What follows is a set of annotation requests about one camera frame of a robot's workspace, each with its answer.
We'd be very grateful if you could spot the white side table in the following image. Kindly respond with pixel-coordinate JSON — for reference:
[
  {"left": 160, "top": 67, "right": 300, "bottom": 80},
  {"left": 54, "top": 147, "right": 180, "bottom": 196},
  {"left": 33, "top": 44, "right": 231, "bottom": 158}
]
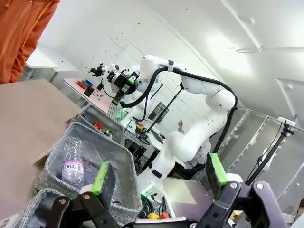
[{"left": 23, "top": 46, "right": 60, "bottom": 83}]

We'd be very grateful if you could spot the thin black light stand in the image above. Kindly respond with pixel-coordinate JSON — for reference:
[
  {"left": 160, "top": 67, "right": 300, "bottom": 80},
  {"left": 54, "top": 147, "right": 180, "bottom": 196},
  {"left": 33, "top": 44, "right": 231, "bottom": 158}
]
[{"left": 147, "top": 83, "right": 185, "bottom": 133}]

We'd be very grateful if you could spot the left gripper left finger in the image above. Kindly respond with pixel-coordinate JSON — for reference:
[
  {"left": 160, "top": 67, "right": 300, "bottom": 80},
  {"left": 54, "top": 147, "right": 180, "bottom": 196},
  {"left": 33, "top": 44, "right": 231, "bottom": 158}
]
[{"left": 42, "top": 161, "right": 133, "bottom": 228}]

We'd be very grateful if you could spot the white sign reading Bottle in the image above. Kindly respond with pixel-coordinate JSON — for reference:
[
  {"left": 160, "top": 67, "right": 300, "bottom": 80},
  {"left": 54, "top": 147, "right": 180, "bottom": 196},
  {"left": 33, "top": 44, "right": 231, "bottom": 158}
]
[{"left": 0, "top": 213, "right": 21, "bottom": 228}]

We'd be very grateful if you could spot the person in orange hoodie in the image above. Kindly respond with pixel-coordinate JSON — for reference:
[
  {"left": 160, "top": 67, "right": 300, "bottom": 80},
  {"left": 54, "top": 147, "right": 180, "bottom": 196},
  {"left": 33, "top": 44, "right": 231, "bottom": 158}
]
[{"left": 0, "top": 0, "right": 61, "bottom": 84}]

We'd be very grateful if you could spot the bundle of black cables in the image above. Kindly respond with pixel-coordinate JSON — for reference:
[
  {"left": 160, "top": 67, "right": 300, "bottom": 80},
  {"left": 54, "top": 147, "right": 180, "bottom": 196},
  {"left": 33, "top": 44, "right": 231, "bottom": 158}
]
[{"left": 140, "top": 194, "right": 167, "bottom": 219}]

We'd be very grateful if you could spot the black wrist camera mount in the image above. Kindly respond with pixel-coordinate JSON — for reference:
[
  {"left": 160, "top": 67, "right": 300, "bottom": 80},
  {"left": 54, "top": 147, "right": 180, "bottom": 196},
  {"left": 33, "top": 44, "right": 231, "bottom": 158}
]
[{"left": 89, "top": 62, "right": 106, "bottom": 77}]

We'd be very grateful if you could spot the grey metal plate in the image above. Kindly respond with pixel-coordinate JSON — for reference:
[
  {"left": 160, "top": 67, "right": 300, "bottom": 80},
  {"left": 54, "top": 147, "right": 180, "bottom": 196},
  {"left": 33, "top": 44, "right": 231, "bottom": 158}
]
[{"left": 163, "top": 178, "right": 216, "bottom": 218}]

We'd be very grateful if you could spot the black corrugated cable hose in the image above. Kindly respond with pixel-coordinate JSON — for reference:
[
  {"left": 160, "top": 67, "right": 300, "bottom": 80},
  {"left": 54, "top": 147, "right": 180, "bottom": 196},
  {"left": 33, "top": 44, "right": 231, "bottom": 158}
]
[{"left": 120, "top": 66, "right": 238, "bottom": 155}]

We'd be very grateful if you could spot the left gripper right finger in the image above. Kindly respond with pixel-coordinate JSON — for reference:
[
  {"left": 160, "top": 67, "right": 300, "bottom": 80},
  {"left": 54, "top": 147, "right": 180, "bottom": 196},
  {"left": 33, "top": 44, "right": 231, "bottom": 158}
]
[{"left": 197, "top": 153, "right": 285, "bottom": 228}]

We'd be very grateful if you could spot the dark framed poster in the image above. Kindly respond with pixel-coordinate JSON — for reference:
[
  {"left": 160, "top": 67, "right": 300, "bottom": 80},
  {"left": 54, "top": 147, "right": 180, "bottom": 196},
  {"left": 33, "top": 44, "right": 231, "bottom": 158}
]
[{"left": 147, "top": 101, "right": 170, "bottom": 124}]

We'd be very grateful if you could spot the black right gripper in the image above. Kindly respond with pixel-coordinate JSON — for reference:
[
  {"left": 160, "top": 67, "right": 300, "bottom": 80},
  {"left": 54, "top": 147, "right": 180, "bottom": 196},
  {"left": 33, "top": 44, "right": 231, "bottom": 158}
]
[{"left": 111, "top": 70, "right": 141, "bottom": 106}]

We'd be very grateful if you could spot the white table with small parts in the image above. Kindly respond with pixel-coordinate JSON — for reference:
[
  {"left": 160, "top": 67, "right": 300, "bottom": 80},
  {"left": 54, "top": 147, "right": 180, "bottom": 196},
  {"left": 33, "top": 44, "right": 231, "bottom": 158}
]
[{"left": 63, "top": 78, "right": 119, "bottom": 112}]

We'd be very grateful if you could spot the black tripod with white camera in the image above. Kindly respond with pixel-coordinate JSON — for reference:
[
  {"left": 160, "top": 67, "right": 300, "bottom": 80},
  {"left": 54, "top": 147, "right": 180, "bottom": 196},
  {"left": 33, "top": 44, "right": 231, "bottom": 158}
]
[{"left": 244, "top": 115, "right": 297, "bottom": 188}]

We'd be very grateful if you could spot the small plastic bottle pink label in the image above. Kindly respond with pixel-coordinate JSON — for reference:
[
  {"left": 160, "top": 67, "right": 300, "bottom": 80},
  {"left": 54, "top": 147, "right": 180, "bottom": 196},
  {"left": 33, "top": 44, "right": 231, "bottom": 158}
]
[{"left": 61, "top": 136, "right": 85, "bottom": 190}]

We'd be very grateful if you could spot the grey fabric basket can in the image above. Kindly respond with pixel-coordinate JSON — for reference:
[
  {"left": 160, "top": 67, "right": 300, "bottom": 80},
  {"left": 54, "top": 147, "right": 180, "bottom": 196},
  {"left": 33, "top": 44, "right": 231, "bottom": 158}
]
[{"left": 68, "top": 104, "right": 126, "bottom": 149}]

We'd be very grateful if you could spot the black drink can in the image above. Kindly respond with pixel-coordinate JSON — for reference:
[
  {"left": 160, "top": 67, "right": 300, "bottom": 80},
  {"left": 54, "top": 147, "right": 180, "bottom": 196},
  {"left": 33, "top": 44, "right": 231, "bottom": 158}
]
[{"left": 104, "top": 129, "right": 116, "bottom": 141}]

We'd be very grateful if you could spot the grey fabric basket plastic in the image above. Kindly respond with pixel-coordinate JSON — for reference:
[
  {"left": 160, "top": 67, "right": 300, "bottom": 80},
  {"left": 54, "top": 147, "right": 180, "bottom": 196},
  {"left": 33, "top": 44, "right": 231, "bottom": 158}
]
[{"left": 34, "top": 121, "right": 143, "bottom": 219}]

